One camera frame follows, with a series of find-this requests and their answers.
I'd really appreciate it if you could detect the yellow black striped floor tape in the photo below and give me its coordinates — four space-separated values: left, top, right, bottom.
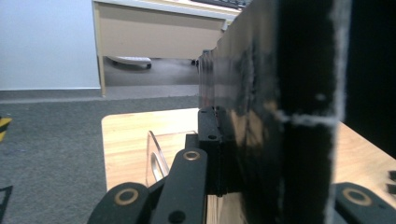
0 116 13 143

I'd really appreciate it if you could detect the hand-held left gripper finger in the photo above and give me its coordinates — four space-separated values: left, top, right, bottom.
198 105 238 198

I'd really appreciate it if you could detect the clear acrylic book stand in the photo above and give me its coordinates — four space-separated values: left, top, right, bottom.
145 130 199 188

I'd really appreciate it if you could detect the beige office desk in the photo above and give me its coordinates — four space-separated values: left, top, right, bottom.
92 0 248 97

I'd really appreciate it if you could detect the white wheeled base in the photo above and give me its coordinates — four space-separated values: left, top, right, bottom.
106 55 153 70

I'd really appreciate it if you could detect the black keyboard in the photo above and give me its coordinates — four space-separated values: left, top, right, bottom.
190 0 252 10

